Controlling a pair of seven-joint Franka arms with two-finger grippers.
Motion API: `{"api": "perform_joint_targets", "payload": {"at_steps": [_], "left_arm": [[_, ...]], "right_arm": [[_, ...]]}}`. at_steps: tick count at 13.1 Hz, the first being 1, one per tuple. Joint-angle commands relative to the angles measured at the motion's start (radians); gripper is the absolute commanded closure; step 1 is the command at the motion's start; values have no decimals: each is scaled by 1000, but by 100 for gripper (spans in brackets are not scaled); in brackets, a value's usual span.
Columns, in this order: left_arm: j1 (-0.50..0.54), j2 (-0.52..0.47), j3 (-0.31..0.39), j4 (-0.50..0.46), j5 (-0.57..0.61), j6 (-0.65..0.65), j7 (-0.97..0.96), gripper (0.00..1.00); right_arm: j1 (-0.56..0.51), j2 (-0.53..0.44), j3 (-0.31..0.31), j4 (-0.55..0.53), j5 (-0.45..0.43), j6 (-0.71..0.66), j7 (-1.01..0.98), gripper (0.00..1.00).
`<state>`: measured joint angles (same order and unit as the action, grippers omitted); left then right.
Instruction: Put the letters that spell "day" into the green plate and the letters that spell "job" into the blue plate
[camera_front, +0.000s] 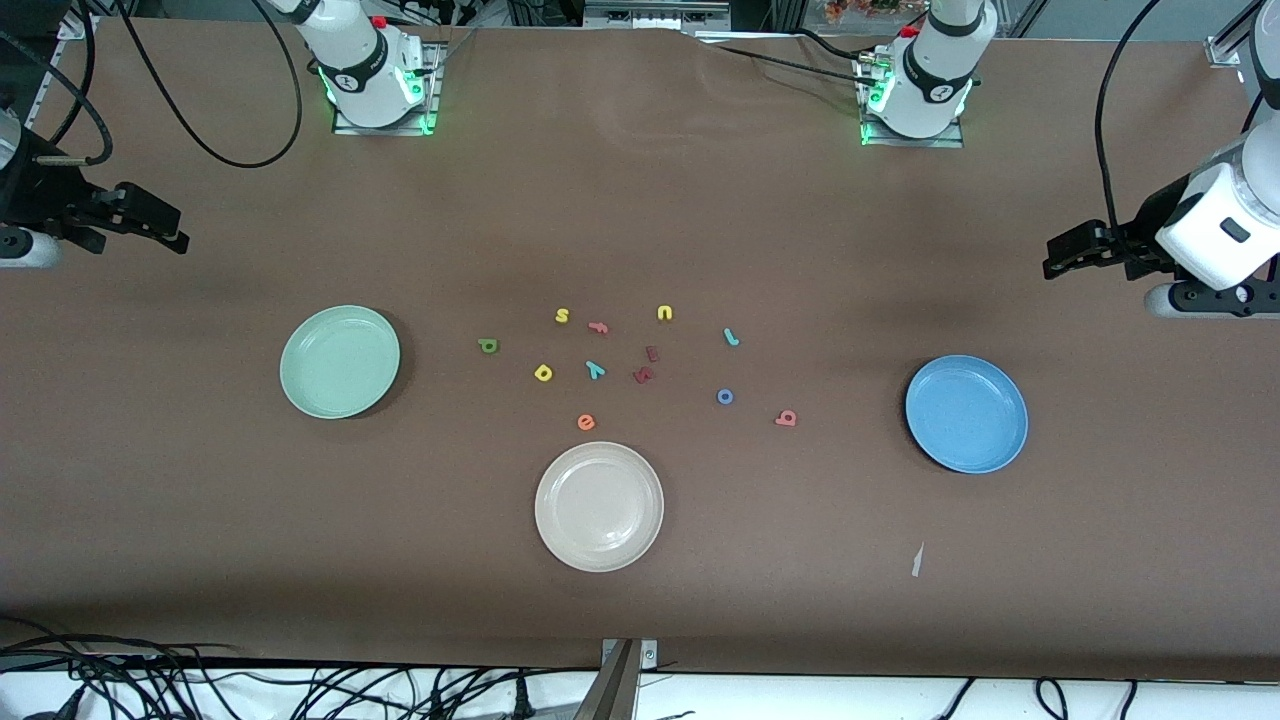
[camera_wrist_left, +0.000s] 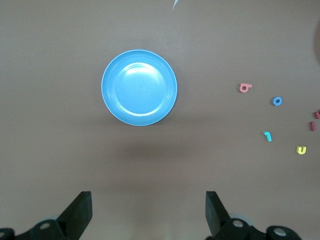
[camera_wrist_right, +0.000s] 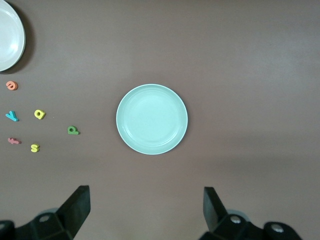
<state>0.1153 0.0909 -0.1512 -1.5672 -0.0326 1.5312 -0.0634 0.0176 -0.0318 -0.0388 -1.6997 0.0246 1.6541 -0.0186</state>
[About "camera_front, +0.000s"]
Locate blue plate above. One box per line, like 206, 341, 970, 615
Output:
905, 355, 1029, 475

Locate light green plate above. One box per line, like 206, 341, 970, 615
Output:
279, 305, 402, 420

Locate orange dried flowers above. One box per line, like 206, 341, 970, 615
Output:
825, 0, 906, 26

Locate grey metal box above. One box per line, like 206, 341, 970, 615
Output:
583, 0, 733, 31

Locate beige plate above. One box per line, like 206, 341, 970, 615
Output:
534, 441, 665, 573

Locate grey support beam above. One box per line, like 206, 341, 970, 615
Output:
573, 640, 641, 720

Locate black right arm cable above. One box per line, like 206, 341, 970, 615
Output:
0, 0, 304, 169

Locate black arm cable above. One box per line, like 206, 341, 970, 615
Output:
0, 0, 304, 169
1094, 0, 1171, 236

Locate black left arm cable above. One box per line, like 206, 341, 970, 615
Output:
1094, 0, 1171, 236

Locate aluminium frame rail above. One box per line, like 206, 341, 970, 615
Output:
1205, 0, 1280, 69
20, 10, 101, 131

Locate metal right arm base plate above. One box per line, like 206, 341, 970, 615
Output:
331, 40, 443, 137

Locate black base cable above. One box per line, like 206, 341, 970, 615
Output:
712, 44, 869, 79
795, 28, 871, 59

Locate tangled black floor cables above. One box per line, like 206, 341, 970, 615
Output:
0, 615, 601, 720

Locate metal table edge bracket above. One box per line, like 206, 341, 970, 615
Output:
601, 638, 659, 671

